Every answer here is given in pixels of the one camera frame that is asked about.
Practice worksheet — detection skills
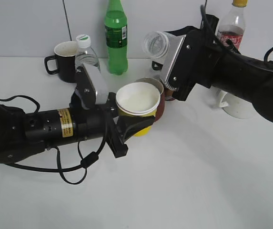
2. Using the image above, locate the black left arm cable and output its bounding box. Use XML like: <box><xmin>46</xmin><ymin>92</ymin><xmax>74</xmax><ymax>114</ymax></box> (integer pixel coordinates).
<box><xmin>0</xmin><ymin>88</ymin><xmax>113</xmax><ymax>184</ymax></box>

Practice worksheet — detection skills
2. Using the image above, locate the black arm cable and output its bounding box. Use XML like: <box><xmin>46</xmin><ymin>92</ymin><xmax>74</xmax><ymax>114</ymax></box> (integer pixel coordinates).
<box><xmin>199</xmin><ymin>4</ymin><xmax>273</xmax><ymax>70</ymax></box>
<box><xmin>0</xmin><ymin>88</ymin><xmax>113</xmax><ymax>184</ymax></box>

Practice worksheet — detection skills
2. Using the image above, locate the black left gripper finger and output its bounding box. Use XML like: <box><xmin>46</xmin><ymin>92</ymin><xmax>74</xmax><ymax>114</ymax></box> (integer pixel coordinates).
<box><xmin>117</xmin><ymin>116</ymin><xmax>155</xmax><ymax>143</ymax></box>

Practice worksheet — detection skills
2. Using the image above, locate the dark grey mug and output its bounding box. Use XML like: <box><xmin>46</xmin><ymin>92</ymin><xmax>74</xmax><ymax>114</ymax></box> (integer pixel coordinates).
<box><xmin>151</xmin><ymin>61</ymin><xmax>163</xmax><ymax>71</ymax></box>

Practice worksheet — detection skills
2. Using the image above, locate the cola bottle yellow cap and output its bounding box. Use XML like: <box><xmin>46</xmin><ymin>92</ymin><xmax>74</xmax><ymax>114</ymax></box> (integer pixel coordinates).
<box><xmin>217</xmin><ymin>0</ymin><xmax>248</xmax><ymax>49</ymax></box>

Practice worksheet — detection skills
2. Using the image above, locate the red ceramic mug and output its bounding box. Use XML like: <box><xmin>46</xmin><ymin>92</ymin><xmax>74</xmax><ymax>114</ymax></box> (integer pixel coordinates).
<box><xmin>134</xmin><ymin>77</ymin><xmax>166</xmax><ymax>123</ymax></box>

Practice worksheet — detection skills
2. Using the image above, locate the green soda bottle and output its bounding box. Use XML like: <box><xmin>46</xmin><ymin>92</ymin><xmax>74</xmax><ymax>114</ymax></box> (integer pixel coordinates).
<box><xmin>104</xmin><ymin>0</ymin><xmax>128</xmax><ymax>75</ymax></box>

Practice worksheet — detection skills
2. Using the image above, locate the yellow paper cup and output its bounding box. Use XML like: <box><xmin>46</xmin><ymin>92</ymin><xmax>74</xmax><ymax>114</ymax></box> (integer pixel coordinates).
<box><xmin>115</xmin><ymin>82</ymin><xmax>161</xmax><ymax>137</ymax></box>

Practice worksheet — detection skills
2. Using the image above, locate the clear water bottle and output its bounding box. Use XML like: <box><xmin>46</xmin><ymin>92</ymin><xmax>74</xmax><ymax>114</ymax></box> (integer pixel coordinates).
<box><xmin>75</xmin><ymin>34</ymin><xmax>100</xmax><ymax>72</ymax></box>

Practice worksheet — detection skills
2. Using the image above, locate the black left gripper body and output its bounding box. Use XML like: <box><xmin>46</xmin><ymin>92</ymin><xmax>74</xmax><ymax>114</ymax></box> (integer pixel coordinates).
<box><xmin>70</xmin><ymin>92</ymin><xmax>128</xmax><ymax>158</ymax></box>

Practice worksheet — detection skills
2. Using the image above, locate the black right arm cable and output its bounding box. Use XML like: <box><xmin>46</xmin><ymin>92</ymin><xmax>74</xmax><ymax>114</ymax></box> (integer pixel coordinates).
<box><xmin>199</xmin><ymin>4</ymin><xmax>273</xmax><ymax>70</ymax></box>

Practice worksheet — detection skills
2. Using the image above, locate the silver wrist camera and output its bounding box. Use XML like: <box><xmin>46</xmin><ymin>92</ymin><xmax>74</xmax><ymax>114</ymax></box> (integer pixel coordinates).
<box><xmin>160</xmin><ymin>32</ymin><xmax>186</xmax><ymax>91</ymax></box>
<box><xmin>75</xmin><ymin>62</ymin><xmax>109</xmax><ymax>109</ymax></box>

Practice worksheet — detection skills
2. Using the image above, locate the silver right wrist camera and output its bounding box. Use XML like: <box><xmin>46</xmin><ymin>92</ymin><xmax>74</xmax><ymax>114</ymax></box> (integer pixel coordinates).
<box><xmin>160</xmin><ymin>32</ymin><xmax>186</xmax><ymax>91</ymax></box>

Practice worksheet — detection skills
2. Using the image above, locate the black ceramic mug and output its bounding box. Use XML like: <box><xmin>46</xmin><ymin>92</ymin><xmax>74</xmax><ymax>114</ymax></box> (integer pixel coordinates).
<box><xmin>44</xmin><ymin>41</ymin><xmax>78</xmax><ymax>83</ymax></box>

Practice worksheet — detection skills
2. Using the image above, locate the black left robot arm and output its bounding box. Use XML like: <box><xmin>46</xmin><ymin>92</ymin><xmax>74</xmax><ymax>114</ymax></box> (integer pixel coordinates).
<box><xmin>0</xmin><ymin>93</ymin><xmax>155</xmax><ymax>164</ymax></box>

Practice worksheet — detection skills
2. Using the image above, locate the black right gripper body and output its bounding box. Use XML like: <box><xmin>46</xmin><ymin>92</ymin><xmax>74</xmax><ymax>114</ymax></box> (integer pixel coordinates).
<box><xmin>168</xmin><ymin>26</ymin><xmax>225</xmax><ymax>101</ymax></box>

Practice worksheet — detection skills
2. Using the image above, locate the white ceramic mug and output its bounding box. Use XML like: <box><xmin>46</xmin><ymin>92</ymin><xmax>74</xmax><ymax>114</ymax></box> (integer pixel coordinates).
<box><xmin>215</xmin><ymin>89</ymin><xmax>257</xmax><ymax>119</ymax></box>

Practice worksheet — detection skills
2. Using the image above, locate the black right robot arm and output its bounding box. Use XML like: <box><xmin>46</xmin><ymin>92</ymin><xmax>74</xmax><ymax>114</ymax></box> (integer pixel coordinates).
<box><xmin>168</xmin><ymin>26</ymin><xmax>273</xmax><ymax>122</ymax></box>

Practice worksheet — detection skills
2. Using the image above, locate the clear milk bottle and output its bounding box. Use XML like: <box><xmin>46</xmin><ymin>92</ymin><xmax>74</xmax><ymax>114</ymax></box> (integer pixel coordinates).
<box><xmin>142</xmin><ymin>31</ymin><xmax>169</xmax><ymax>59</ymax></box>

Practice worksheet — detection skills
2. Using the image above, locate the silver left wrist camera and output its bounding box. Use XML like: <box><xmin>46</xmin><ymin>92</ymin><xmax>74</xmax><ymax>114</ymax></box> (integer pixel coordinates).
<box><xmin>75</xmin><ymin>62</ymin><xmax>109</xmax><ymax>109</ymax></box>

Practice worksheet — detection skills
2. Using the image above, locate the brown coffee bottle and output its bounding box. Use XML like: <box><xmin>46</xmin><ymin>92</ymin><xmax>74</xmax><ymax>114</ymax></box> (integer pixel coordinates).
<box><xmin>164</xmin><ymin>87</ymin><xmax>175</xmax><ymax>101</ymax></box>

